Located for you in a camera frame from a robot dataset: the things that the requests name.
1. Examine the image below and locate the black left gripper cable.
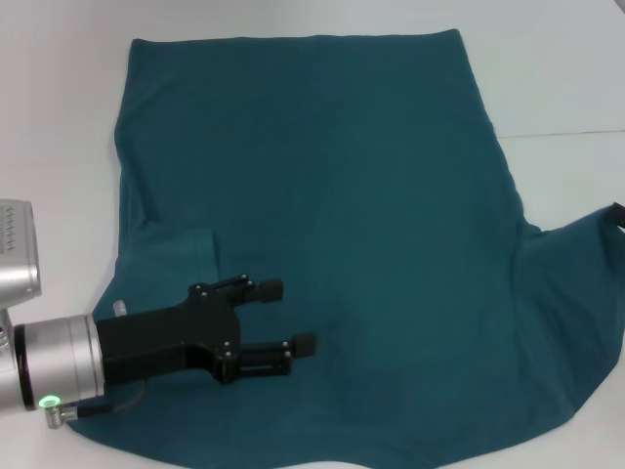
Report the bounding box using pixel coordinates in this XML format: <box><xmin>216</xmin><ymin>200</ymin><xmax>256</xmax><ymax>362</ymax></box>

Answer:
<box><xmin>45</xmin><ymin>380</ymin><xmax>153</xmax><ymax>431</ymax></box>

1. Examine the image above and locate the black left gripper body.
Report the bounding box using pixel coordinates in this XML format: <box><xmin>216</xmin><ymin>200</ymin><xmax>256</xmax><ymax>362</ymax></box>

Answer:
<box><xmin>95</xmin><ymin>282</ymin><xmax>244</xmax><ymax>388</ymax></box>

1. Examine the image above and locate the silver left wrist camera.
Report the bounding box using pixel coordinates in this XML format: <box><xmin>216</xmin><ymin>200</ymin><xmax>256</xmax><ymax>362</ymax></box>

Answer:
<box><xmin>0</xmin><ymin>198</ymin><xmax>43</xmax><ymax>314</ymax></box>

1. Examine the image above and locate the blue shirt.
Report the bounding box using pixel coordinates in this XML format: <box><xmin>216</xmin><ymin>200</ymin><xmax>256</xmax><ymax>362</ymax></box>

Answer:
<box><xmin>65</xmin><ymin>28</ymin><xmax>625</xmax><ymax>469</ymax></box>

